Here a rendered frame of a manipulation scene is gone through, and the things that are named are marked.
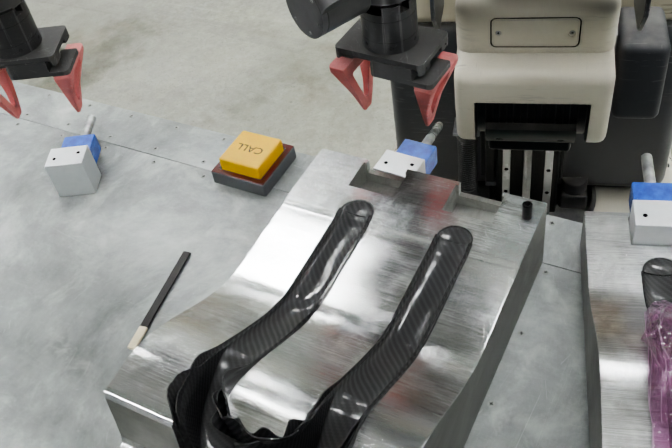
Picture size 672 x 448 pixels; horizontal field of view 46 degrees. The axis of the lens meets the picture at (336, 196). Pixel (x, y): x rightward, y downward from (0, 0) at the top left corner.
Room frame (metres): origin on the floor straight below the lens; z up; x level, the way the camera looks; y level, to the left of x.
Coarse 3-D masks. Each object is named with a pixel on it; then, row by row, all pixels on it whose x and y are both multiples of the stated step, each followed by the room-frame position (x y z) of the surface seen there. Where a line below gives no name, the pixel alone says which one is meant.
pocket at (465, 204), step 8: (456, 192) 0.59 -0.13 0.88; (448, 200) 0.57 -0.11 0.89; (456, 200) 0.59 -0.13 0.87; (464, 200) 0.58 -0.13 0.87; (472, 200) 0.58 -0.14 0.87; (480, 200) 0.57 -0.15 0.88; (488, 200) 0.57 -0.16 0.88; (448, 208) 0.57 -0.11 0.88; (456, 208) 0.58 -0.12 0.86; (464, 208) 0.58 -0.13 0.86; (472, 208) 0.58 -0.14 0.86; (480, 208) 0.57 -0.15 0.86; (488, 208) 0.57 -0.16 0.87; (496, 208) 0.56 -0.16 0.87; (472, 216) 0.56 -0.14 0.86; (480, 216) 0.56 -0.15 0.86; (488, 216) 0.56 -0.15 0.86
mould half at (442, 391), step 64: (320, 192) 0.61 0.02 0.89; (448, 192) 0.58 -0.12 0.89; (256, 256) 0.55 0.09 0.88; (384, 256) 0.51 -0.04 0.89; (512, 256) 0.48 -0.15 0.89; (192, 320) 0.45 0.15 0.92; (320, 320) 0.45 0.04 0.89; (384, 320) 0.44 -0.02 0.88; (448, 320) 0.42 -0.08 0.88; (512, 320) 0.45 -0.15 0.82; (128, 384) 0.38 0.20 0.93; (256, 384) 0.36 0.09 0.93; (320, 384) 0.36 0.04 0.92; (448, 384) 0.35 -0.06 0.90
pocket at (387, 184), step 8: (368, 160) 0.65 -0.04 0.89; (360, 168) 0.64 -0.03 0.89; (368, 168) 0.65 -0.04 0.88; (360, 176) 0.64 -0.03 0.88; (368, 176) 0.65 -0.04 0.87; (376, 176) 0.64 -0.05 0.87; (384, 176) 0.64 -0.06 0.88; (392, 176) 0.63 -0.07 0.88; (352, 184) 0.63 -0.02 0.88; (360, 184) 0.64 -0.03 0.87; (368, 184) 0.64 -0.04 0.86; (376, 184) 0.64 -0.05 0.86; (384, 184) 0.64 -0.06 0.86; (392, 184) 0.63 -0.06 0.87; (400, 184) 0.63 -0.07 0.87; (376, 192) 0.63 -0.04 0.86; (384, 192) 0.62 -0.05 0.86; (392, 192) 0.62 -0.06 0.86
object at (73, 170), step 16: (64, 144) 0.85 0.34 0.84; (80, 144) 0.84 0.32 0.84; (96, 144) 0.85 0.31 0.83; (48, 160) 0.81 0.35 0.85; (64, 160) 0.80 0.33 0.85; (80, 160) 0.79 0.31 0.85; (96, 160) 0.83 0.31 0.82; (64, 176) 0.79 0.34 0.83; (80, 176) 0.79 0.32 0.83; (96, 176) 0.81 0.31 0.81; (64, 192) 0.79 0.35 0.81; (80, 192) 0.79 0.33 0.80
